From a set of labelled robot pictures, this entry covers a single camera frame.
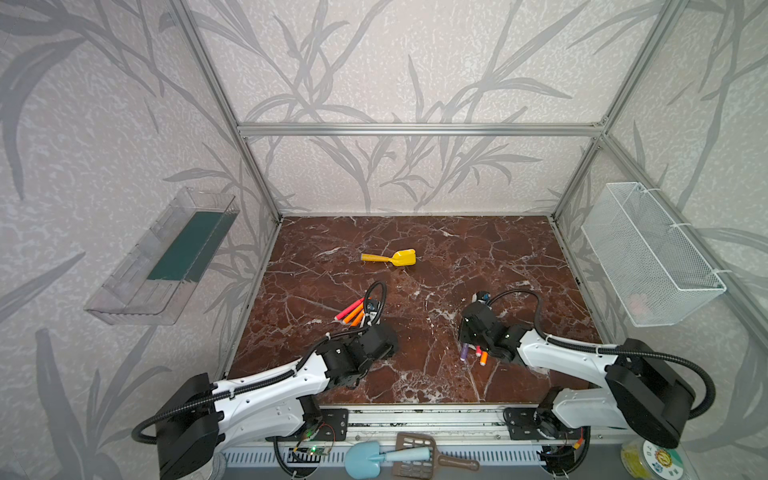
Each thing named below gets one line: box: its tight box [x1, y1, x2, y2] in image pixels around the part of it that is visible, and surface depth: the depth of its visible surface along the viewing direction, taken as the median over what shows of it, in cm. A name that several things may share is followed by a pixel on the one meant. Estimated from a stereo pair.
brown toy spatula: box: [393, 432, 480, 479], surface depth 70 cm
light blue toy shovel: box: [345, 441, 431, 479], surface depth 70 cm
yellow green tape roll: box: [620, 437, 685, 480], surface depth 64 cm
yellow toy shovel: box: [360, 248, 417, 267], surface depth 110 cm
